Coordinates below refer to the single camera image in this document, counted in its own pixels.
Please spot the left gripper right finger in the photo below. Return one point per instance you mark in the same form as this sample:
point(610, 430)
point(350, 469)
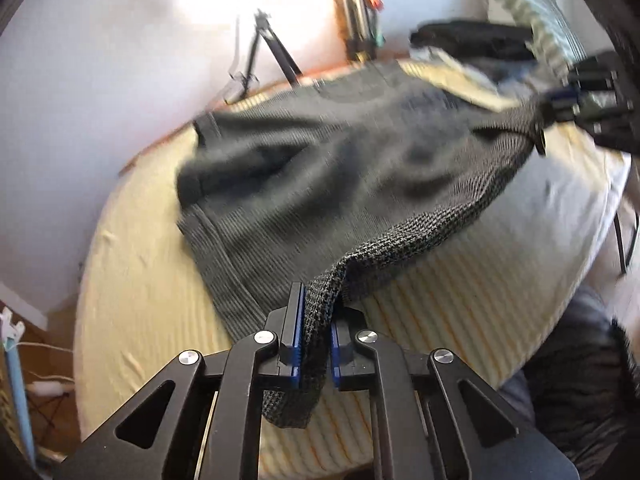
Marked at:
point(350, 368)

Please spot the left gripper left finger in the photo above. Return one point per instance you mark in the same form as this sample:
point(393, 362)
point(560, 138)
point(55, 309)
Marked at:
point(282, 371)

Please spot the white power adapter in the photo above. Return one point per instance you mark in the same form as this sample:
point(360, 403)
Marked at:
point(49, 388)

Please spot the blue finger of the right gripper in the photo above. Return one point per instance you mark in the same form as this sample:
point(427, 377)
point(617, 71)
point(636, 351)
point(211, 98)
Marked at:
point(566, 98)

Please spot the striped yellow bed sheet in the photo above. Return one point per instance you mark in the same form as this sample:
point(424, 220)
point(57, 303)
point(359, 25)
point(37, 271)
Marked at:
point(491, 294)

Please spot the hanging colourful rack items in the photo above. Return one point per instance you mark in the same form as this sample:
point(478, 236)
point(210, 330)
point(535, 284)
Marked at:
point(357, 22)

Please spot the black folded clothes pile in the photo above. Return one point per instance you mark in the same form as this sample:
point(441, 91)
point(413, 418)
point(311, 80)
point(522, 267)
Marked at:
point(475, 39)

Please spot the grey checked woven pants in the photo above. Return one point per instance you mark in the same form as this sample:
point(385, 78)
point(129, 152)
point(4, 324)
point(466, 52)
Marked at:
point(338, 186)

